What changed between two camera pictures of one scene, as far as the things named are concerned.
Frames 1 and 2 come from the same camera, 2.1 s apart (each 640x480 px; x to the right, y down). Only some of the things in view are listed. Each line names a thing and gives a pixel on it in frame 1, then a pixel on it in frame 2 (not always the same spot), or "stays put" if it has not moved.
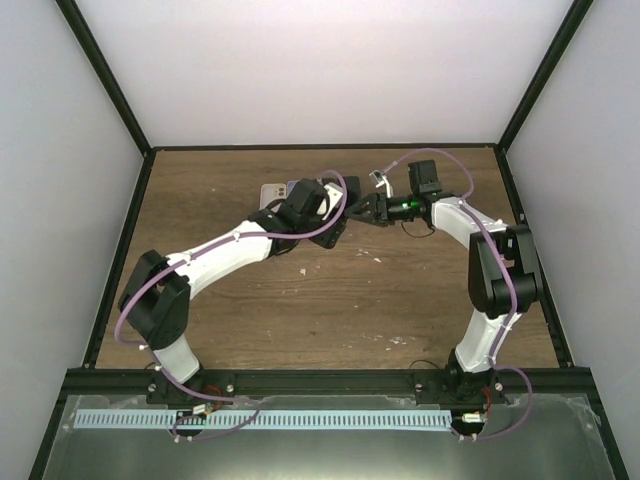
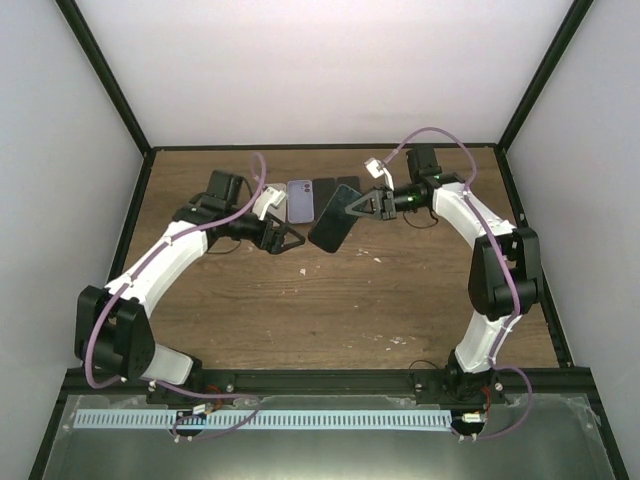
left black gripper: (328, 237) → (273, 246)
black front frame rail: (551, 383) stays put
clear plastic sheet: (521, 437) stays put
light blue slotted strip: (200, 419) stays put
